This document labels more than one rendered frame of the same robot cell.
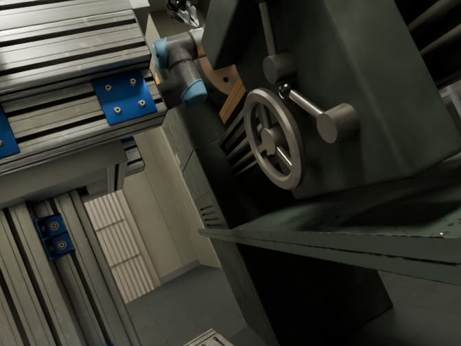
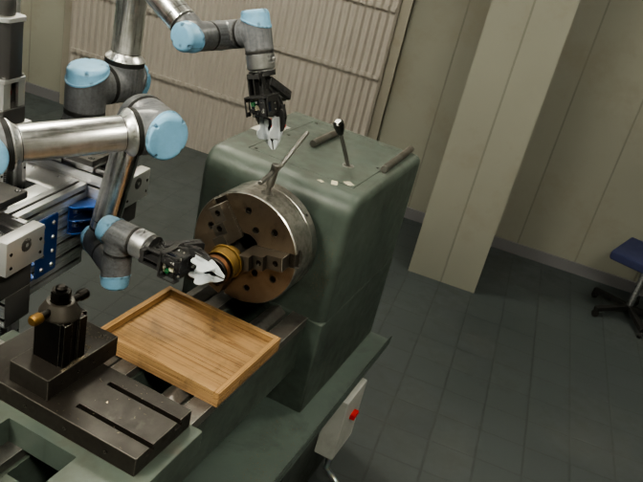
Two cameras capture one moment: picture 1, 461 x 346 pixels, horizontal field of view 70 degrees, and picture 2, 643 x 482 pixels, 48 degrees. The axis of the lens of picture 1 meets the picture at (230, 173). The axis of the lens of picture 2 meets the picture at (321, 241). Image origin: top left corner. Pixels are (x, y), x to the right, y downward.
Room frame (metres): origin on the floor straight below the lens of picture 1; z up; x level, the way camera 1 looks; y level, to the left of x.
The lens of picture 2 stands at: (-0.17, -1.34, 1.98)
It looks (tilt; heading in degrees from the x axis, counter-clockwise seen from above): 26 degrees down; 35
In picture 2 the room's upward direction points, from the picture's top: 14 degrees clockwise
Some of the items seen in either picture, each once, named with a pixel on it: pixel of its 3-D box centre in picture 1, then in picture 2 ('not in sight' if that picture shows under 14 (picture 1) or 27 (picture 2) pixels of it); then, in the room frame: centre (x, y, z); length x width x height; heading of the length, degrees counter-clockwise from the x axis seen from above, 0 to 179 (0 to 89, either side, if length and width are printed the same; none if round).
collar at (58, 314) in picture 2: not in sight; (60, 306); (0.53, -0.28, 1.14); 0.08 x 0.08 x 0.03
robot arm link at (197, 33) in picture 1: (199, 42); (144, 244); (0.90, -0.07, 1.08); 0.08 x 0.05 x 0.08; 15
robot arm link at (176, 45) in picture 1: (174, 51); (119, 234); (0.87, 0.01, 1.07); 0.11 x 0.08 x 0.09; 105
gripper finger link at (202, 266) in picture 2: not in sight; (205, 268); (0.94, -0.25, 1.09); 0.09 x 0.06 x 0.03; 105
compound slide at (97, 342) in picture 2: not in sight; (66, 357); (0.55, -0.27, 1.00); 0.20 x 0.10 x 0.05; 15
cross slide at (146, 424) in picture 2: not in sight; (78, 395); (0.54, -0.34, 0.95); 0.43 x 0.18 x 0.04; 105
